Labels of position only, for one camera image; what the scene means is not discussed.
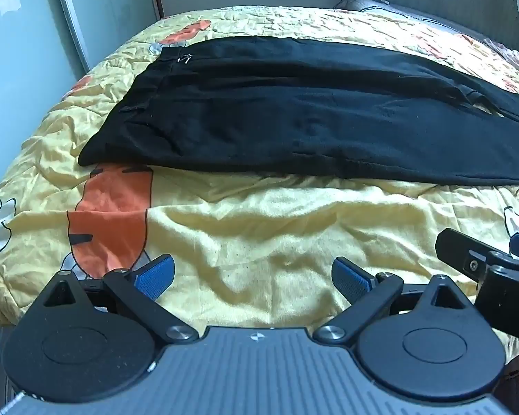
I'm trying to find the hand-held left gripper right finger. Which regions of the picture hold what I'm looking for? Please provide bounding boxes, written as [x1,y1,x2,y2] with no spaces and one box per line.
[314,257,468,343]

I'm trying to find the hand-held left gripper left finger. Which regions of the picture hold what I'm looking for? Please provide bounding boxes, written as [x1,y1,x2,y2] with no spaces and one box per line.
[42,253,199,347]

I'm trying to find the black pants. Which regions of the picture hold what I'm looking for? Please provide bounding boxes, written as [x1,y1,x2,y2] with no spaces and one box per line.
[78,37,519,188]

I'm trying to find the yellow printed blanket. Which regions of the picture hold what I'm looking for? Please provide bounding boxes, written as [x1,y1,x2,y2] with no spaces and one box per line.
[0,5,519,328]

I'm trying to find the pale glass wardrobe door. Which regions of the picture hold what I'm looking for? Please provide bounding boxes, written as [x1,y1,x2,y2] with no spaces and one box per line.
[0,0,92,208]

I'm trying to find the dark grey pillow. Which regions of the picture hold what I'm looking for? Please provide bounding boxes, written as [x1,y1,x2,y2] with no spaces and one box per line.
[333,0,519,59]

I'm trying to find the grey wardrobe door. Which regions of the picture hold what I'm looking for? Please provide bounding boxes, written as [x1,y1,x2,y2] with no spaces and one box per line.
[63,0,157,72]

